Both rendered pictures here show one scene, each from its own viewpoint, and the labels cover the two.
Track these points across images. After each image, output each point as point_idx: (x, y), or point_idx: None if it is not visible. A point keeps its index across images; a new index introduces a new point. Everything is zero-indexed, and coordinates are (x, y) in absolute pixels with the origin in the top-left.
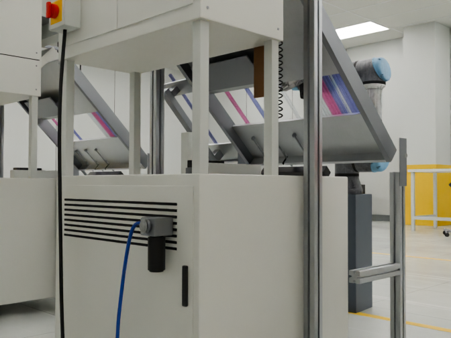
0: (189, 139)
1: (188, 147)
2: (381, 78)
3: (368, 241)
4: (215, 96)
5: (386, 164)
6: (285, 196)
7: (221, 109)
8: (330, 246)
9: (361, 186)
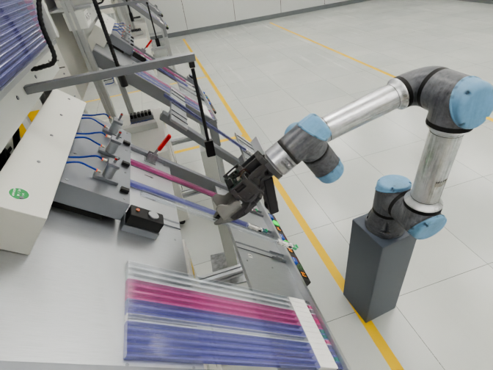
0: (203, 158)
1: (203, 165)
2: (460, 127)
3: (399, 271)
4: (178, 167)
5: (436, 232)
6: None
7: (192, 177)
8: None
9: (402, 227)
